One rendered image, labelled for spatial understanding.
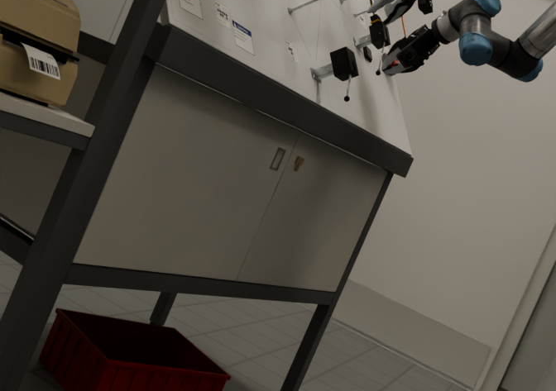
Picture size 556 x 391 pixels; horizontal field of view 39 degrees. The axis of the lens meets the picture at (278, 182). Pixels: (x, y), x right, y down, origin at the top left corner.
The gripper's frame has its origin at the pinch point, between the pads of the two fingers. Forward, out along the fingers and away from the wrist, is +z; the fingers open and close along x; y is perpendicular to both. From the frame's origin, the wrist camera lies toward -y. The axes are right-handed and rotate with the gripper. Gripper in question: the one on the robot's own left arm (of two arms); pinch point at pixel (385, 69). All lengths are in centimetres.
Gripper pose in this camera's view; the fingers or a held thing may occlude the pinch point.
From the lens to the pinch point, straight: 218.4
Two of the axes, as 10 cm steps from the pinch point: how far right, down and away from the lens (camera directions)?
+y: 4.9, -5.1, 7.1
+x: -6.1, -7.8, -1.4
